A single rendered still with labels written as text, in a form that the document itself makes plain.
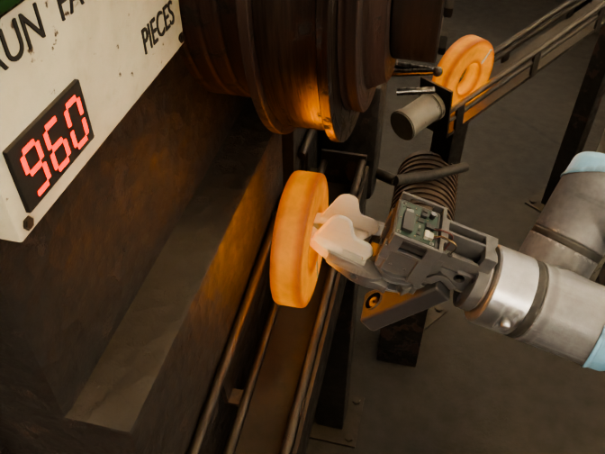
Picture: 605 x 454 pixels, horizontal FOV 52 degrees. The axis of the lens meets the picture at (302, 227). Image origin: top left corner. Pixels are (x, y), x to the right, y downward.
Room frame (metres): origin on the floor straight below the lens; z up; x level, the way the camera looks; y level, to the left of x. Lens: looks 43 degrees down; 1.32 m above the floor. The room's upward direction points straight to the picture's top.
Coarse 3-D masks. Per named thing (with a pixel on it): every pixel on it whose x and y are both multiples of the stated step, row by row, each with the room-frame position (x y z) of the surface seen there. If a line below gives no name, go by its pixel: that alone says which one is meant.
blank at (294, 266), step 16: (304, 176) 0.53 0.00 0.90; (320, 176) 0.53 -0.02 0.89; (288, 192) 0.50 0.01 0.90; (304, 192) 0.50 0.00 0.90; (320, 192) 0.53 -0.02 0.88; (288, 208) 0.48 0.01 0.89; (304, 208) 0.48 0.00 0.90; (320, 208) 0.53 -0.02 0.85; (288, 224) 0.46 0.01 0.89; (304, 224) 0.46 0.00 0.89; (272, 240) 0.46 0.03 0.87; (288, 240) 0.45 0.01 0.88; (304, 240) 0.46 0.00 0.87; (272, 256) 0.45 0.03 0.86; (288, 256) 0.44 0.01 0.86; (304, 256) 0.45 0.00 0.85; (320, 256) 0.53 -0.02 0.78; (272, 272) 0.44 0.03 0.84; (288, 272) 0.43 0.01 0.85; (304, 272) 0.45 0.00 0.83; (272, 288) 0.44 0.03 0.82; (288, 288) 0.43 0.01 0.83; (304, 288) 0.45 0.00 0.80; (288, 304) 0.44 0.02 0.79; (304, 304) 0.45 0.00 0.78
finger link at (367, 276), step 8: (328, 256) 0.47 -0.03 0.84; (336, 256) 0.47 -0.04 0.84; (336, 264) 0.46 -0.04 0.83; (344, 264) 0.46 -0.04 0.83; (352, 264) 0.46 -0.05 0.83; (360, 264) 0.46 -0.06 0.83; (368, 264) 0.46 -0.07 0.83; (344, 272) 0.45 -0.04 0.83; (352, 272) 0.45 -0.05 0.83; (360, 272) 0.45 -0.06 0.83; (368, 272) 0.45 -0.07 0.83; (376, 272) 0.45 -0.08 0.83; (352, 280) 0.45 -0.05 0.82; (360, 280) 0.45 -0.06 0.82; (368, 280) 0.44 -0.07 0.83; (376, 280) 0.45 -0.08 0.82; (384, 280) 0.45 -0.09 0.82; (376, 288) 0.44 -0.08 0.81; (384, 288) 0.44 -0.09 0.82
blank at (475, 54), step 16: (464, 48) 1.06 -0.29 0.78; (480, 48) 1.08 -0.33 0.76; (448, 64) 1.04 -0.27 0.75; (464, 64) 1.05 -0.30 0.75; (480, 64) 1.09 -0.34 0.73; (432, 80) 1.04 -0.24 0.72; (448, 80) 1.03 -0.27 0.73; (464, 80) 1.10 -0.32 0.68; (480, 80) 1.10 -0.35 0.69; (464, 96) 1.07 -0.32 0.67
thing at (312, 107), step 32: (256, 0) 0.48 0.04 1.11; (288, 0) 0.48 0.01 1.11; (320, 0) 0.46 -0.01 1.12; (256, 32) 0.48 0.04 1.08; (288, 32) 0.48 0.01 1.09; (320, 32) 0.46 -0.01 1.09; (288, 64) 0.48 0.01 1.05; (320, 64) 0.47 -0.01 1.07; (288, 96) 0.50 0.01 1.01; (320, 96) 0.48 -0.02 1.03; (320, 128) 0.54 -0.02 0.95; (352, 128) 0.62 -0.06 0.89
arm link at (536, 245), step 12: (528, 240) 0.57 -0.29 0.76; (540, 240) 0.55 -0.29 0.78; (552, 240) 0.55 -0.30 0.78; (528, 252) 0.55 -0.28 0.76; (540, 252) 0.54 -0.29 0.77; (552, 252) 0.53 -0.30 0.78; (564, 252) 0.53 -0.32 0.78; (576, 252) 0.53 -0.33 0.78; (552, 264) 0.52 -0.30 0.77; (564, 264) 0.52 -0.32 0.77; (576, 264) 0.52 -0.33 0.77; (588, 264) 0.52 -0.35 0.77; (588, 276) 0.52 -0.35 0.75
